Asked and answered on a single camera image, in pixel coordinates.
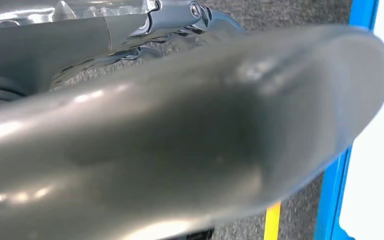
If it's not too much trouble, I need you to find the blue metal shelf rack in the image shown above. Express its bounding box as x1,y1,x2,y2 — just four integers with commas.
313,0,380,240

